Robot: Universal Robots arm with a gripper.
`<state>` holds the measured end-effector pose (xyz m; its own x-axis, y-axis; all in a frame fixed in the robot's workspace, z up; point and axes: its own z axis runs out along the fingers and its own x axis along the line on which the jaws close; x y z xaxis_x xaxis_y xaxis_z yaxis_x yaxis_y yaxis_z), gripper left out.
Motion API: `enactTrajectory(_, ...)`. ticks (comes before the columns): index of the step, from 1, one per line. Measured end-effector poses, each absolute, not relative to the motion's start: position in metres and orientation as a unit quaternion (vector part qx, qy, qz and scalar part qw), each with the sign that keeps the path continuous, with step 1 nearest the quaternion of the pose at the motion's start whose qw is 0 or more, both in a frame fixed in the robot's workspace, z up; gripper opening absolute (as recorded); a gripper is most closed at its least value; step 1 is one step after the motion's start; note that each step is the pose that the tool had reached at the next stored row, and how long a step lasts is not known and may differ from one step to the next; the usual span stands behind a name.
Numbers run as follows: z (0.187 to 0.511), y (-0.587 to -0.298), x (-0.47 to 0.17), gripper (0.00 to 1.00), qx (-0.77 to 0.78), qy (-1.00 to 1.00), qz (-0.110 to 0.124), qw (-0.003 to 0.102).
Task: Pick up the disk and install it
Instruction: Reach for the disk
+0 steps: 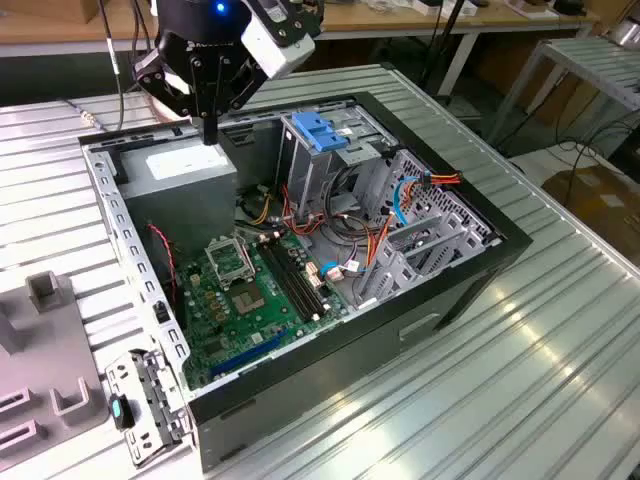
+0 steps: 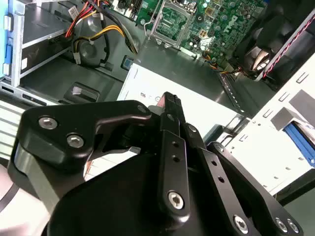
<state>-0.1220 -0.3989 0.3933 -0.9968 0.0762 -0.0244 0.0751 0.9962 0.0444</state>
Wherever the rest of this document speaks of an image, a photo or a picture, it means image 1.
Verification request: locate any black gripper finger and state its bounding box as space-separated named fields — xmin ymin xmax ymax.
xmin=208 ymin=52 xmax=267 ymax=146
xmin=132 ymin=51 xmax=211 ymax=146

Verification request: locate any blue data wire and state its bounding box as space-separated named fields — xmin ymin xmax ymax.
xmin=392 ymin=174 xmax=426 ymax=226

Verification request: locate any orange red power wire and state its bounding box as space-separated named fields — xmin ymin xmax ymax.
xmin=407 ymin=169 xmax=464 ymax=201

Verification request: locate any grey metal disk bay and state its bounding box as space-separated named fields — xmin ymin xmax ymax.
xmin=357 ymin=209 xmax=504 ymax=311

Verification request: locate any blue plastic drive latch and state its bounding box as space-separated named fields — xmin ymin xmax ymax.
xmin=291 ymin=110 xmax=351 ymax=154

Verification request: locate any grey metal drive cage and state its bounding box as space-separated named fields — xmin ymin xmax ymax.
xmin=274 ymin=102 xmax=401 ymax=221

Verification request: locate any cardboard box on desk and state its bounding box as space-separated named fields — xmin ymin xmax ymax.
xmin=69 ymin=0 xmax=101 ymax=24

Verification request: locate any grey power supply unit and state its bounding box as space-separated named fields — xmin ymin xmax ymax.
xmin=118 ymin=137 xmax=239 ymax=256

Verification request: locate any metal socket cover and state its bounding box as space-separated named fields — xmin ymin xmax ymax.
xmin=204 ymin=237 xmax=256 ymax=289

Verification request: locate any long wooden desk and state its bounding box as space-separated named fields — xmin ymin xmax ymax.
xmin=0 ymin=0 xmax=601 ymax=56

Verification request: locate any black RAM slot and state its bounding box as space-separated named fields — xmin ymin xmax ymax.
xmin=269 ymin=235 xmax=326 ymax=316
xmin=257 ymin=239 xmax=314 ymax=324

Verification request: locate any CPU socket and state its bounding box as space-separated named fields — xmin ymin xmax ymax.
xmin=227 ymin=282 xmax=269 ymax=316

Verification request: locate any green motherboard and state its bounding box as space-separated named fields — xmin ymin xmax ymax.
xmin=174 ymin=232 xmax=351 ymax=391

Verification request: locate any blue expansion slot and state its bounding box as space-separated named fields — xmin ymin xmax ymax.
xmin=208 ymin=327 xmax=290 ymax=379

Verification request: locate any grey parts rack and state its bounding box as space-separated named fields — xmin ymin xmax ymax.
xmin=0 ymin=272 xmax=109 ymax=459

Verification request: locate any black open PC case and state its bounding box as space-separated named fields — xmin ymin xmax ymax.
xmin=77 ymin=91 xmax=534 ymax=474

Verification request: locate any black latch blue stripe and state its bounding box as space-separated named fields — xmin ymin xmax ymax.
xmin=108 ymin=393 xmax=136 ymax=431

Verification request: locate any metal slat side table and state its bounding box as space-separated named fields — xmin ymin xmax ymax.
xmin=487 ymin=37 xmax=640 ymax=151

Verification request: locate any brown cardboard floor box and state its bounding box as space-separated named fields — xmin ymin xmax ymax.
xmin=542 ymin=167 xmax=640 ymax=261

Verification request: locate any silver metal cylinder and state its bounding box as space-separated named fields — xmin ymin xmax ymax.
xmin=607 ymin=19 xmax=640 ymax=49

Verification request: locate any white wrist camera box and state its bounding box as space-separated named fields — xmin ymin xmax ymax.
xmin=239 ymin=0 xmax=324 ymax=80

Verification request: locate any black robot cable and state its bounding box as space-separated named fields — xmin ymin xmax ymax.
xmin=97 ymin=0 xmax=151 ymax=132

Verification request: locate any orange black wire bundle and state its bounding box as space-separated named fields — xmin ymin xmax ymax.
xmin=234 ymin=184 xmax=396 ymax=271

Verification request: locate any blue wire white plug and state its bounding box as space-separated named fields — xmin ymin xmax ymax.
xmin=319 ymin=259 xmax=361 ymax=284

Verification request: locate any metal expansion bracket plate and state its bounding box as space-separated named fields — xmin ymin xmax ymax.
xmin=104 ymin=349 xmax=196 ymax=469

